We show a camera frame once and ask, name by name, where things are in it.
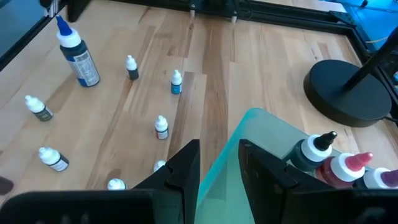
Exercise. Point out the white frame peg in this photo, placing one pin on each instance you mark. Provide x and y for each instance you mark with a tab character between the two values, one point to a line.
234	19
192	14

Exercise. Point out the small blue dropper bottle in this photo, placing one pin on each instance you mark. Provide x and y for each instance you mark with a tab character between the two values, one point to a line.
176	88

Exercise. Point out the small purple-label dropper bottle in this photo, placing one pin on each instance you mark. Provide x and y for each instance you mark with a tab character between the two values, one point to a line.
57	163

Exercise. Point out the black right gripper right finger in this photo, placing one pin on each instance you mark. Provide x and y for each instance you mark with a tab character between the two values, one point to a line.
264	186

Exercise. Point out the large red-tip colouring bottle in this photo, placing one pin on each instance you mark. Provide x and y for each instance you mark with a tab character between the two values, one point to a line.
342	169

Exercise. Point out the large blue-tip colouring bottle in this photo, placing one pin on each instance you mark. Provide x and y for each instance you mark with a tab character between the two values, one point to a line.
79	62

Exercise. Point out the silver aluminium bracket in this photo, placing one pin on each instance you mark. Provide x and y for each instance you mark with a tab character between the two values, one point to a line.
51	7

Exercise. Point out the small red dropper bottle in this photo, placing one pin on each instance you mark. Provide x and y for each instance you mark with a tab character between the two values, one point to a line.
161	133

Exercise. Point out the black round stand base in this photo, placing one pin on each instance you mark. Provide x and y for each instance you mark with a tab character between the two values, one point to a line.
345	96

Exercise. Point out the large purple-tip colouring bottle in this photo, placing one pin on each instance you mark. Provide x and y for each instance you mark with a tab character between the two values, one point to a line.
377	179

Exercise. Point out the large black-tip colouring bottle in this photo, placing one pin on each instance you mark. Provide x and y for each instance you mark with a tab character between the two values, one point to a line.
311	152

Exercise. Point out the teal translucent plastic bin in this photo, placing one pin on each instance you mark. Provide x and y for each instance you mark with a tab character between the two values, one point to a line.
267	130

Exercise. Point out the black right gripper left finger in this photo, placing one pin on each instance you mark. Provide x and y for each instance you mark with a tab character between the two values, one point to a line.
180	186

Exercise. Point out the small dark green dropper bottle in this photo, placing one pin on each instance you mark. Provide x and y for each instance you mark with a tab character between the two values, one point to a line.
43	113

